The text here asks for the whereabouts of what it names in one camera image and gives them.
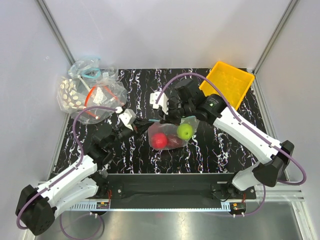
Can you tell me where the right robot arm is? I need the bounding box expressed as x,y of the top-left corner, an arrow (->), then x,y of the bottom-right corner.
150,78 -> 295,199

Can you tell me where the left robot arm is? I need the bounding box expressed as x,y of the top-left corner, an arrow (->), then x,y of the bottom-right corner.
15,118 -> 153,236

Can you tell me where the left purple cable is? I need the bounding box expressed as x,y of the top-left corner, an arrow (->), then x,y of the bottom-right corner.
16,106 -> 123,238

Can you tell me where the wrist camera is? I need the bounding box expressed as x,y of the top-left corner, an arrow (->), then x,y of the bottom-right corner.
118,108 -> 137,131
149,91 -> 168,114

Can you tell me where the dark red apple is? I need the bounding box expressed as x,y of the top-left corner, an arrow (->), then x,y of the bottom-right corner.
166,135 -> 184,149

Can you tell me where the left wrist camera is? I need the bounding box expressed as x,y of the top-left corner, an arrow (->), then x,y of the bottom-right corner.
118,108 -> 137,131

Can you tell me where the clear red-zip bag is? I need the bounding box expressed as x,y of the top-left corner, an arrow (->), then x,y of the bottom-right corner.
70,81 -> 127,125

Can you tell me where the green apple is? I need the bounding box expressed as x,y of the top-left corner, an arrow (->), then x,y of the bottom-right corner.
176,123 -> 194,141

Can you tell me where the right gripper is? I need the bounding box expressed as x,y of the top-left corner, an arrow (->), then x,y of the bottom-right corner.
159,99 -> 194,126

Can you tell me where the clear blue-zip bag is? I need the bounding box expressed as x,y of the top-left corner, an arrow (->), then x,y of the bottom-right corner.
67,56 -> 119,87
147,116 -> 200,151

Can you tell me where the polka dot bag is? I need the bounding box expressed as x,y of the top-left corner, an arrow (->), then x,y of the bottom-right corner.
57,76 -> 88,114

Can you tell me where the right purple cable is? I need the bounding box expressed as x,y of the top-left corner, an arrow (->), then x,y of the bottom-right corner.
156,72 -> 308,216

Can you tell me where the yellow plastic tray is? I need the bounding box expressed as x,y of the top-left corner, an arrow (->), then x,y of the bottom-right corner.
206,61 -> 255,110

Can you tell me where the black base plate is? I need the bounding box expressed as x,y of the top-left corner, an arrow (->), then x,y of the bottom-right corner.
94,173 -> 257,210

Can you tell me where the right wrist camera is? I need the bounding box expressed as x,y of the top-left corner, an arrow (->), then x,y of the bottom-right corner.
149,91 -> 168,114

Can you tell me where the purple cable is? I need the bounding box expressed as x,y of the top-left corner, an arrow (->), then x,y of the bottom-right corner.
16,106 -> 123,238
156,72 -> 308,216

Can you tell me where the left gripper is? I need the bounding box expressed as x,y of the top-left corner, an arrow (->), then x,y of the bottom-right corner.
106,117 -> 154,150

